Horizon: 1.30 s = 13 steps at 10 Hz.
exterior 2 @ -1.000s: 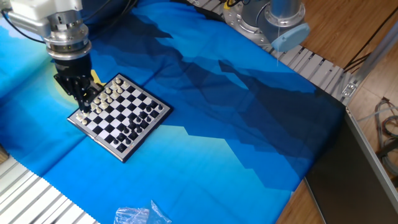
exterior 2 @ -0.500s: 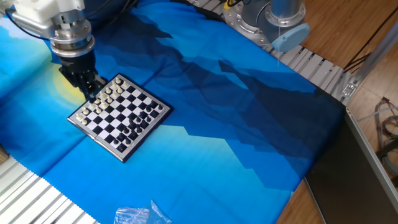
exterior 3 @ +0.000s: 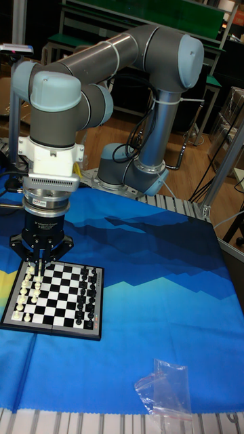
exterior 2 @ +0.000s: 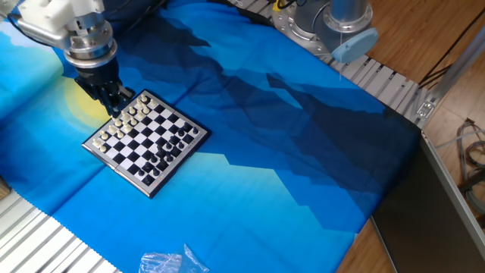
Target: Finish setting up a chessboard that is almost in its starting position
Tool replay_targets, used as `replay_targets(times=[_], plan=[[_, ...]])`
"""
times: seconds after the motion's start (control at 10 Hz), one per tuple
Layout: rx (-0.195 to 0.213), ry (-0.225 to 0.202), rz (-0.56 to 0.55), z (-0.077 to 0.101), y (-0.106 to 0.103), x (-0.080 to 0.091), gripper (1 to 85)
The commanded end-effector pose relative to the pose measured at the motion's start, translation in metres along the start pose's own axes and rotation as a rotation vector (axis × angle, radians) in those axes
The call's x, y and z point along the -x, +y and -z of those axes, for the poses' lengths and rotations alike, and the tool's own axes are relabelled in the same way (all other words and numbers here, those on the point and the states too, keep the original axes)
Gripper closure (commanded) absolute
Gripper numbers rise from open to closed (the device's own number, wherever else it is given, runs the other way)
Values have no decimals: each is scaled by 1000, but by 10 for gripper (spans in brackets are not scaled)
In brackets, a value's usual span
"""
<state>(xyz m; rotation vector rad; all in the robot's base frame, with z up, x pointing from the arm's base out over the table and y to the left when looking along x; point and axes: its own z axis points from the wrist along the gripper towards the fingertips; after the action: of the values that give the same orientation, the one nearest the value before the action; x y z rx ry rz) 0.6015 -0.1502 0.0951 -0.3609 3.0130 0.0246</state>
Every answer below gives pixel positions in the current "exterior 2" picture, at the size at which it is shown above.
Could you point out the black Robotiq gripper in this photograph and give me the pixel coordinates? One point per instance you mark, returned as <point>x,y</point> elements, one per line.
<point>100,77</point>

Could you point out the black white folding chessboard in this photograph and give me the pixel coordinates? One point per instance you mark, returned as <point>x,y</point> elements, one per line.
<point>146,139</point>

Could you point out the white chess queen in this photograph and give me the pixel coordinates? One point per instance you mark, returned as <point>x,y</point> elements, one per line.
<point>126,117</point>

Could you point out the white chess bishop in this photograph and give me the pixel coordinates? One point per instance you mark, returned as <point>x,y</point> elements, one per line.
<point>111,129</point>
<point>132,110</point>

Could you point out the white chess king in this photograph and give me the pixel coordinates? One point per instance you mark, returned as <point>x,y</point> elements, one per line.
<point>118,123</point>

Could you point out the white chess knight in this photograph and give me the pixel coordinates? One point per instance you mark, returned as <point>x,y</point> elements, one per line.
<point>138,103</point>
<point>104,135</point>

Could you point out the white chess rook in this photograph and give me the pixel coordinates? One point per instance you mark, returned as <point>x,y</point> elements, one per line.
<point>96,142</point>
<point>143,98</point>

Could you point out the black chess pawn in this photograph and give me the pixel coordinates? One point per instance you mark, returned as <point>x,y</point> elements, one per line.
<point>154,159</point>
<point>148,166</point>
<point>168,146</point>
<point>187,127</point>
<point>161,152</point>
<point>174,139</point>
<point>181,133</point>
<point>141,172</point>

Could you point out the black chess king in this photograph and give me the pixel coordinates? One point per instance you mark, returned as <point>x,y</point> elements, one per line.
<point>169,157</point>

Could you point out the black chess bishop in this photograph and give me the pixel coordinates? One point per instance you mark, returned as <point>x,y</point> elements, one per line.
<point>163,165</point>
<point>181,145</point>

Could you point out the black chess knight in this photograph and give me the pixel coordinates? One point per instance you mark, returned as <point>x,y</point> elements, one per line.
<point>156,171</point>

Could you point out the black chess rook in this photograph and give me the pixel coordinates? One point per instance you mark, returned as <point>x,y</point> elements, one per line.
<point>148,179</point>
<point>195,130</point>

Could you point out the silver vented wrist box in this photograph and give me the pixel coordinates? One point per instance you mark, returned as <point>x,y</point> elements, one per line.
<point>41,36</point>

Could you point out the blue mountain print cloth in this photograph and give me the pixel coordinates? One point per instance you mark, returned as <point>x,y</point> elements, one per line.
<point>246,189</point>

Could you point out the clear plastic zip bag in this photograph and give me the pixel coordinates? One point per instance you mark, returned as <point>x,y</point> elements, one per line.
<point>166,263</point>

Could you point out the yellow plastic object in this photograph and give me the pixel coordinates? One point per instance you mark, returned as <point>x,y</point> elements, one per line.
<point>280,4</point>

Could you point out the black aluminium framed panel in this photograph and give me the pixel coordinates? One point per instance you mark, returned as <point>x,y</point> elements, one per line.
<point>424,220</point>

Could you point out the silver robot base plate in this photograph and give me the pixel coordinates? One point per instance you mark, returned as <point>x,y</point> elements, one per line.
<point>288,28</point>

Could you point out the aluminium corner bracket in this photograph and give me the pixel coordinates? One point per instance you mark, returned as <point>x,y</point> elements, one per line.
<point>425,108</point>

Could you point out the aluminium frame beam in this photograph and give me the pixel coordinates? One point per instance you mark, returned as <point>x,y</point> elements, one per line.
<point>458,66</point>

